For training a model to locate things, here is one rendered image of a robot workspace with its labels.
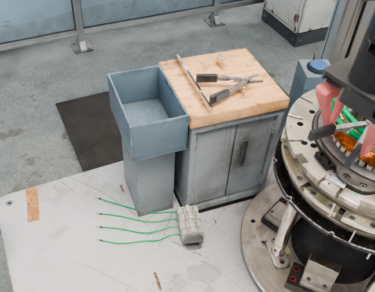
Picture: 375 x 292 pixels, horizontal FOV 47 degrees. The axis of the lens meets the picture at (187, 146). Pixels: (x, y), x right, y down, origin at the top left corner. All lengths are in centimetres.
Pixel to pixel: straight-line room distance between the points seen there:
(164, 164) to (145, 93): 16
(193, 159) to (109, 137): 148
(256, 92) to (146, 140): 23
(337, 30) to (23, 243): 87
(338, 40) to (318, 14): 200
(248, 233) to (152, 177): 23
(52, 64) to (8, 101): 41
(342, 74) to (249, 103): 28
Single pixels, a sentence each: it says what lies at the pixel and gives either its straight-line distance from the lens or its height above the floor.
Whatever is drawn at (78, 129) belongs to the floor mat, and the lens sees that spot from 236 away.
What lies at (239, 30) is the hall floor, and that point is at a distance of 329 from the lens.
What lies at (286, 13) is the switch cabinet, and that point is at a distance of 321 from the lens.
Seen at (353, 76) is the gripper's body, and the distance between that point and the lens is 55.
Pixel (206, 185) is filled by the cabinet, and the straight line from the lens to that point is 93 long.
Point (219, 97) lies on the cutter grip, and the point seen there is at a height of 109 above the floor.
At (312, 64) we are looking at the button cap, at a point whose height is 104.
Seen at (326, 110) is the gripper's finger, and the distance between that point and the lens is 60.
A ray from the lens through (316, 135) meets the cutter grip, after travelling 61.
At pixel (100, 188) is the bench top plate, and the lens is 103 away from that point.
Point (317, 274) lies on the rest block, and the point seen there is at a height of 84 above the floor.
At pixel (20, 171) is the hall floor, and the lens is 223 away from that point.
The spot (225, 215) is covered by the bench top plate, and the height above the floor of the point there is 78.
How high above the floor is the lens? 156
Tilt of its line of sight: 44 degrees down
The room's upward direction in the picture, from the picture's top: 4 degrees clockwise
